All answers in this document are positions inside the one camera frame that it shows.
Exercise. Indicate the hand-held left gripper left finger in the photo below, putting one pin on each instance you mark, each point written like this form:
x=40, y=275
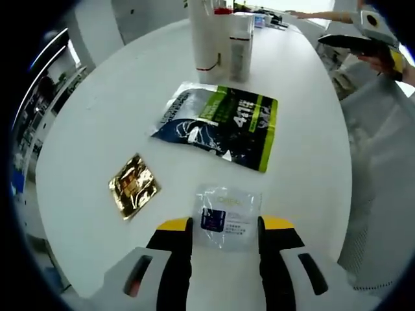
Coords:
x=146, y=275

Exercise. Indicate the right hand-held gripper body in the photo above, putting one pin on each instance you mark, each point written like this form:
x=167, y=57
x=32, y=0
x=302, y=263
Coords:
x=379, y=30

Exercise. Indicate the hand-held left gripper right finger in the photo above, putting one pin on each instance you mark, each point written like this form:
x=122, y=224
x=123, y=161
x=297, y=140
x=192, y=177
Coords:
x=301, y=278

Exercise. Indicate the gold foil skincare sachet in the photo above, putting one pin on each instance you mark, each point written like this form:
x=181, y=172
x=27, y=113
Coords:
x=134, y=186

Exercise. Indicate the clear skincare sachet blue label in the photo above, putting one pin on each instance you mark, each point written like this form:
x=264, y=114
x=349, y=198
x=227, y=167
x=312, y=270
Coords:
x=227, y=210

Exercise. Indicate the small white spray bottle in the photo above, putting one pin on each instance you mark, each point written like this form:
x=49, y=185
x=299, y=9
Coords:
x=240, y=58

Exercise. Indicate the red-collared skincare pump bottle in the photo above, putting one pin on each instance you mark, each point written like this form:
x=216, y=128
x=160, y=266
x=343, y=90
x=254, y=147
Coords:
x=223, y=26

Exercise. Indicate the white skincare tube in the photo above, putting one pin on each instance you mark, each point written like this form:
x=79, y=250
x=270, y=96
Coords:
x=204, y=42

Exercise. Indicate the dark green skincare sachet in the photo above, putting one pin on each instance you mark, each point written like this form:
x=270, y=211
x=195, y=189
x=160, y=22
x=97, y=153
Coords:
x=227, y=129

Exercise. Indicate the person's right hand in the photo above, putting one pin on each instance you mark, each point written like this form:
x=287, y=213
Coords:
x=379, y=61

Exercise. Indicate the black device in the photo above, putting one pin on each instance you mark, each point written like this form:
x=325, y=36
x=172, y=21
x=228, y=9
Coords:
x=279, y=22

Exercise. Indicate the white cup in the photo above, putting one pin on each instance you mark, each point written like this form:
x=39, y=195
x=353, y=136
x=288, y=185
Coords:
x=267, y=21

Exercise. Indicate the blue tissue box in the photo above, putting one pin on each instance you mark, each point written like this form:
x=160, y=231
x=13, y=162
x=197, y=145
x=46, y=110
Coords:
x=259, y=22

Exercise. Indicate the grey mesh chair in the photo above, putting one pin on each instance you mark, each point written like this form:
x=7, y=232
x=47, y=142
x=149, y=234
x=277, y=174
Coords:
x=382, y=194

